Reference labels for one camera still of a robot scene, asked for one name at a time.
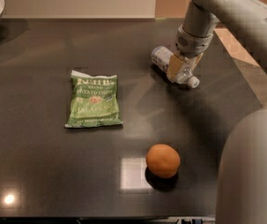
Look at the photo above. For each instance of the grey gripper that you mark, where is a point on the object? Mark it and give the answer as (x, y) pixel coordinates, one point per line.
(191, 46)

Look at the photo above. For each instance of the blue plastic water bottle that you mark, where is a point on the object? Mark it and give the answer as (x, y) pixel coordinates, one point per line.
(161, 57)

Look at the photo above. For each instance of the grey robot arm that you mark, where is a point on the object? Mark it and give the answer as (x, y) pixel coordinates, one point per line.
(242, 173)

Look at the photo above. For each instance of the green jalapeno chips bag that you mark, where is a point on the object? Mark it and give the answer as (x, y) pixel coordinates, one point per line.
(94, 101)

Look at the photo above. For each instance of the orange fruit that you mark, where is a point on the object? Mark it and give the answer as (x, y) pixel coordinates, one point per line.
(163, 161)

